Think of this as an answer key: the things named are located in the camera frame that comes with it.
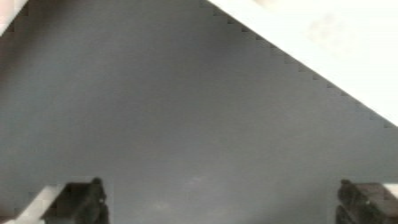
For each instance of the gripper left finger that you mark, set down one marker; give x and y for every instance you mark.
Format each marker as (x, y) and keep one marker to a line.
(69, 204)

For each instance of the white rear drawer tray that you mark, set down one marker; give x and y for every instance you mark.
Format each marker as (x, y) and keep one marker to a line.
(339, 35)

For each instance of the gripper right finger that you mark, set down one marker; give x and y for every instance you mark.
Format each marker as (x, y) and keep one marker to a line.
(369, 203)

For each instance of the white U-shaped fence wall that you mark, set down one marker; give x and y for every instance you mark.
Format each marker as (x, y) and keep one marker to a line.
(12, 8)

